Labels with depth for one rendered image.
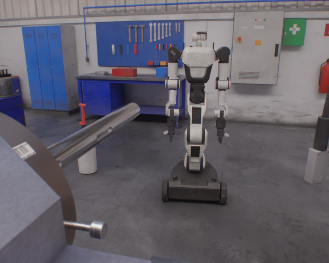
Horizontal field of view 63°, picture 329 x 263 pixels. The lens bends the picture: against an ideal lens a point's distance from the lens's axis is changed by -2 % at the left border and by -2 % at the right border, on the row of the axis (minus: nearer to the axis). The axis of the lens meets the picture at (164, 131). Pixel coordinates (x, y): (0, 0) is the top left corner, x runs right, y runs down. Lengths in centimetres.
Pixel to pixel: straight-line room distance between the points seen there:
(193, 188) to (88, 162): 126
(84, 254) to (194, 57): 212
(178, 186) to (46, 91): 433
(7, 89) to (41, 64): 205
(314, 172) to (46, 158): 89
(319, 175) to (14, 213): 99
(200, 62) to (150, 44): 324
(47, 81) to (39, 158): 569
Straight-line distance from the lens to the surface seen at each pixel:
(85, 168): 320
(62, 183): 50
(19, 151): 48
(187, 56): 239
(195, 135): 242
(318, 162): 110
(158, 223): 235
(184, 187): 250
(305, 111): 557
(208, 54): 239
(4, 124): 52
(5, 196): 35
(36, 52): 625
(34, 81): 637
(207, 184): 253
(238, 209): 260
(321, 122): 106
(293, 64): 541
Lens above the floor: 137
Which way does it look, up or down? 17 degrees down
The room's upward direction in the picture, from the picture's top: straight up
